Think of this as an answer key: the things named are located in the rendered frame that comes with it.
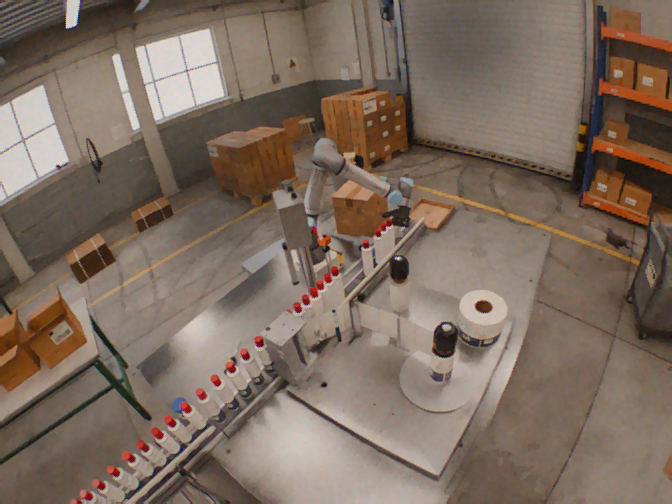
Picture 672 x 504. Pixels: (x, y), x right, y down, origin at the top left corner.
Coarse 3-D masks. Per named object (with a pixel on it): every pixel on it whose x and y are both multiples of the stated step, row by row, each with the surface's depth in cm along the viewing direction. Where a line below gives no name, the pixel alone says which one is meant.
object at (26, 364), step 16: (16, 320) 146; (0, 336) 147; (16, 336) 139; (0, 352) 147; (16, 352) 140; (32, 352) 155; (0, 368) 131; (16, 368) 141; (32, 368) 150; (0, 384) 132; (16, 384) 141
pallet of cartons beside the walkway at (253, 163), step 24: (216, 144) 466; (240, 144) 437; (264, 144) 446; (288, 144) 475; (216, 168) 506; (240, 168) 446; (264, 168) 460; (288, 168) 489; (240, 192) 485; (264, 192) 473
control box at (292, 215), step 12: (276, 192) 133; (276, 204) 124; (288, 204) 123; (300, 204) 123; (288, 216) 124; (300, 216) 125; (288, 228) 126; (300, 228) 128; (288, 240) 129; (300, 240) 130
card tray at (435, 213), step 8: (424, 200) 240; (432, 200) 235; (416, 208) 236; (424, 208) 235; (432, 208) 233; (440, 208) 232; (448, 208) 230; (416, 216) 227; (424, 216) 226; (432, 216) 224; (440, 216) 223; (448, 216) 221; (432, 224) 216; (440, 224) 212
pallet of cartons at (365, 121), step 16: (336, 96) 504; (352, 96) 484; (368, 96) 467; (384, 96) 479; (336, 112) 491; (352, 112) 469; (368, 112) 466; (384, 112) 491; (400, 112) 519; (336, 128) 510; (352, 128) 485; (368, 128) 477; (384, 128) 504; (400, 128) 534; (336, 144) 529; (352, 144) 506; (368, 144) 490; (384, 144) 517; (400, 144) 548; (368, 160) 502; (384, 160) 538
